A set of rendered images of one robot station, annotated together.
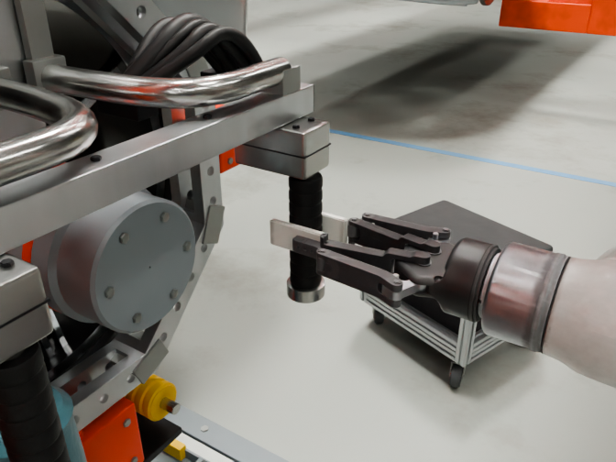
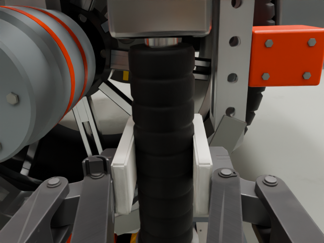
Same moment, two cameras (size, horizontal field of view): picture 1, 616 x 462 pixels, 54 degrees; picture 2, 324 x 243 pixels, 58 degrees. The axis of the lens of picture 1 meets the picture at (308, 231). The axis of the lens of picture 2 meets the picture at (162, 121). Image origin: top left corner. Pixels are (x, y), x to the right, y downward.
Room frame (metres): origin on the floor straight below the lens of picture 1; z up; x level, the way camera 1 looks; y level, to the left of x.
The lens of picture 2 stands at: (0.50, -0.14, 0.91)
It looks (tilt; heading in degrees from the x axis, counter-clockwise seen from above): 21 degrees down; 60
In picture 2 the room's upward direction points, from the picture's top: 2 degrees counter-clockwise
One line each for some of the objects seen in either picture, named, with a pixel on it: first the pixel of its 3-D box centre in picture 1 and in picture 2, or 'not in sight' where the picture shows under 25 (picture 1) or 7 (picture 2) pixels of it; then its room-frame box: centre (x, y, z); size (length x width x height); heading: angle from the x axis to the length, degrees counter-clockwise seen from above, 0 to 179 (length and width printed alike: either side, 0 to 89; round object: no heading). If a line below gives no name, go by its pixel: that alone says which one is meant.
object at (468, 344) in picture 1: (449, 288); not in sight; (1.48, -0.41, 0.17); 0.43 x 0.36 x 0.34; 38
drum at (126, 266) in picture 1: (75, 238); (18, 72); (0.53, 0.23, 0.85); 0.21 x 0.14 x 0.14; 57
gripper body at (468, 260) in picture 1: (445, 271); not in sight; (0.50, -0.13, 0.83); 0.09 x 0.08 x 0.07; 57
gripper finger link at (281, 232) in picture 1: (298, 238); (129, 157); (0.56, 0.01, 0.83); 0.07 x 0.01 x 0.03; 58
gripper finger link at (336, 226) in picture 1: (319, 224); (198, 156); (0.60, -0.01, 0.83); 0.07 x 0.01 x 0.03; 57
